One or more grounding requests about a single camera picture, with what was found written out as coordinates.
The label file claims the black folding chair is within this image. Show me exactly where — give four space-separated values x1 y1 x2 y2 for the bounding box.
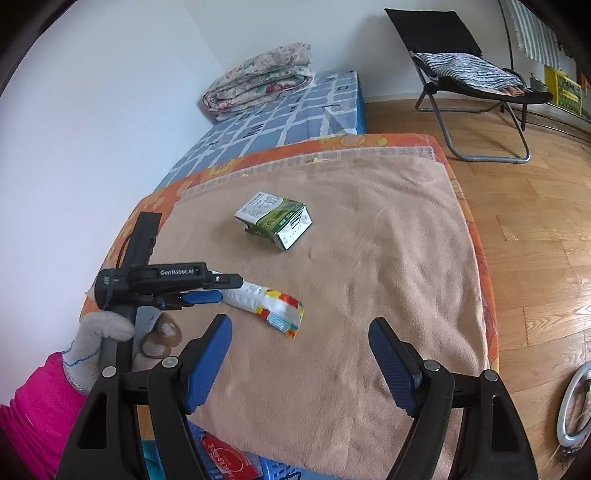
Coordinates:
384 7 554 163

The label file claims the striped cloth on chair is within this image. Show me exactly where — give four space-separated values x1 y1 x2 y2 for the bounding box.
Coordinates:
413 52 527 90

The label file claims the blue checked mattress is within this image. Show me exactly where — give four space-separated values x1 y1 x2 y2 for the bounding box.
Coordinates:
152 69 368 195

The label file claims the person's left hand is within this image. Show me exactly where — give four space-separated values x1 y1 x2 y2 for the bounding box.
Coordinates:
62 310 181 398

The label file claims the folded floral quilt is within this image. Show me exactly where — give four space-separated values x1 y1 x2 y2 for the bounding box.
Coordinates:
202 41 317 121

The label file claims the white ring light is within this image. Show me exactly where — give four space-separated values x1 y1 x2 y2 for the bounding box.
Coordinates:
556 360 591 462

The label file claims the metal rack pole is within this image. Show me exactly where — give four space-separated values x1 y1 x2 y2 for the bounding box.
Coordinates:
498 0 518 70

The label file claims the person's left forearm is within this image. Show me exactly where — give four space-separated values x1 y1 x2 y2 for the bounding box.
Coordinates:
0 353 88 480

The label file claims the yellow box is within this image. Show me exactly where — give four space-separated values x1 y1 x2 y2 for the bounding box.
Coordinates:
544 65 583 116

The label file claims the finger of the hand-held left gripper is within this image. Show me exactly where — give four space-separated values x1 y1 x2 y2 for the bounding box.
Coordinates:
205 272 245 289
152 288 223 311

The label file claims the red cardboard box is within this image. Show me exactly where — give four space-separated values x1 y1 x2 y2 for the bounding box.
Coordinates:
201 431 259 480

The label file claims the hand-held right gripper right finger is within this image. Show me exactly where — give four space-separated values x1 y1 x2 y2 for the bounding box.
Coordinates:
368 317 539 480

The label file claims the beige blanket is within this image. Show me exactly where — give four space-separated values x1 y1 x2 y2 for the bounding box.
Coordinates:
159 148 492 480

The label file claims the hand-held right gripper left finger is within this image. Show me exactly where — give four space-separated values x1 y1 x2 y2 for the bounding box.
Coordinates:
55 314 234 480

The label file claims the green and white drink carton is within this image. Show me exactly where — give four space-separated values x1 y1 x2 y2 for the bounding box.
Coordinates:
235 191 313 251

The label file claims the blue plastic basket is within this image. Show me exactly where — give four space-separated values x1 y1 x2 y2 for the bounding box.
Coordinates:
139 425 305 480

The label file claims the hanging striped cloth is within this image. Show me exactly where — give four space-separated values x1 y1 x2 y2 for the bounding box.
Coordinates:
505 0 561 68

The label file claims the white wrapper with colourful end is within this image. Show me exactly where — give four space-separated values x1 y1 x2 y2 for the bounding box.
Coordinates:
222 280 305 339

